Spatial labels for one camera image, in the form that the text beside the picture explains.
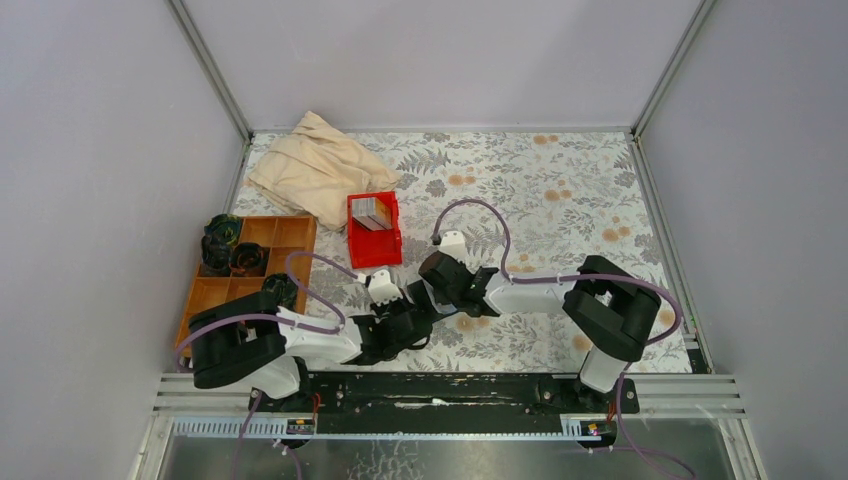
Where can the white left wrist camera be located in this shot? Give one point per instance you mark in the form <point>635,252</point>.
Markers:
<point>380,286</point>

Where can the floral patterned table mat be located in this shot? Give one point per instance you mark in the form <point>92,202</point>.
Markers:
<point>538,203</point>

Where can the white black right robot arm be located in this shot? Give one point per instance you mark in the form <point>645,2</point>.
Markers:
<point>614,310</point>

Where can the dark floral rolled cloth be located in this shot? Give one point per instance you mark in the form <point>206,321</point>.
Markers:
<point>215,257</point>

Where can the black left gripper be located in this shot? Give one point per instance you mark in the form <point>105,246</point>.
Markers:
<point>399,305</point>

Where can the dark green rolled cloth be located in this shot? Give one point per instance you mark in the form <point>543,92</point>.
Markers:
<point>226,227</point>

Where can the beige folded cloth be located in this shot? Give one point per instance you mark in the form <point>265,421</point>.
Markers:
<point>315,168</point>

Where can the wooden compartment tray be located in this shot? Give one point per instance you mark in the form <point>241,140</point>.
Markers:
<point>284,235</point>

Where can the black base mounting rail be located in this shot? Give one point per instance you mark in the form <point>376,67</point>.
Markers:
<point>430,403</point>

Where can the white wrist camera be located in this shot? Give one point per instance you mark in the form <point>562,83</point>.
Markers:
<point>380,286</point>
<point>451,243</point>

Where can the stack of credit cards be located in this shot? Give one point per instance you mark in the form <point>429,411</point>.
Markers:
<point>371,213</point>

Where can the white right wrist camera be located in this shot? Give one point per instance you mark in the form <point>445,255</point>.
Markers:
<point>451,243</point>

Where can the red plastic bin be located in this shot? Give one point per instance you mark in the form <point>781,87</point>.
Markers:
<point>373,232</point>

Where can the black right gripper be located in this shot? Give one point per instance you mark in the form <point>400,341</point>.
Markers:
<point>458,263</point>

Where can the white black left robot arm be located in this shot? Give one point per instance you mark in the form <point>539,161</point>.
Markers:
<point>252,343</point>

